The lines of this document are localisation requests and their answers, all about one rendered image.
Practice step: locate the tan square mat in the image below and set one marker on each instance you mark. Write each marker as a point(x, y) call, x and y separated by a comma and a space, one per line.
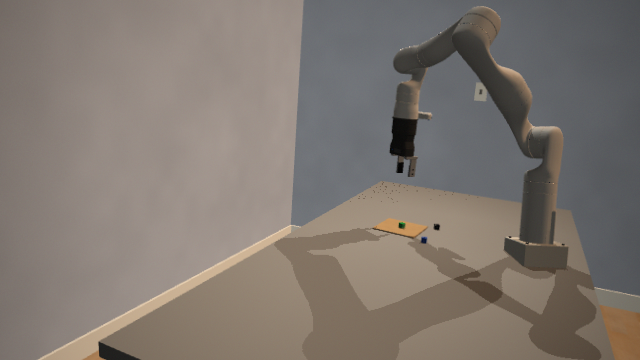
point(411, 230)

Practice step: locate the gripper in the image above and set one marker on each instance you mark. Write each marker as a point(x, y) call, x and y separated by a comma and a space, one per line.
point(404, 126)

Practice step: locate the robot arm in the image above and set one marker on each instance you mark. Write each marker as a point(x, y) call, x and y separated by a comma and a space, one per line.
point(472, 38)

